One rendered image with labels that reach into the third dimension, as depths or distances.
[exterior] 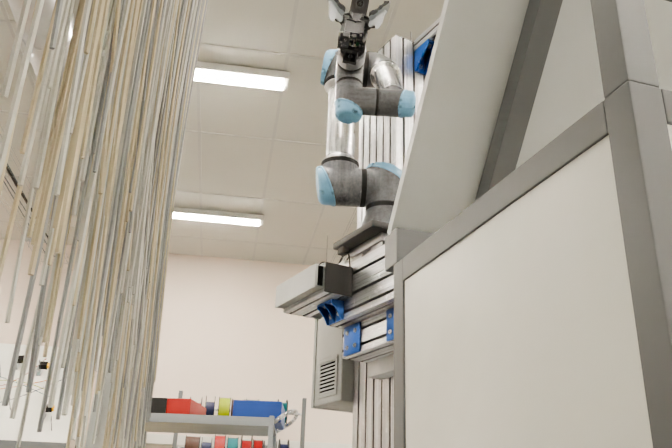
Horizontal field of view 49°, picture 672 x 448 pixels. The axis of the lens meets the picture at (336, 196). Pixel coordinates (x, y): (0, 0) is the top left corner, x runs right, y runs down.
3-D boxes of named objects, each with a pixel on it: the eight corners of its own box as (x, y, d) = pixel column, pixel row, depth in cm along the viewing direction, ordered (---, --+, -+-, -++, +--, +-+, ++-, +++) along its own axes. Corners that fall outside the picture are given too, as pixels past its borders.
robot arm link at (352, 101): (376, 112, 194) (376, 77, 199) (334, 109, 194) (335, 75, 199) (373, 127, 202) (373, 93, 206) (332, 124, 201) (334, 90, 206)
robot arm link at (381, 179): (408, 201, 211) (407, 159, 217) (361, 198, 211) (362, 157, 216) (402, 217, 222) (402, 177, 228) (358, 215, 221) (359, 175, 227)
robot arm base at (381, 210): (349, 242, 215) (350, 211, 219) (392, 252, 221) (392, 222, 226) (376, 225, 203) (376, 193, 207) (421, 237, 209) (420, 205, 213)
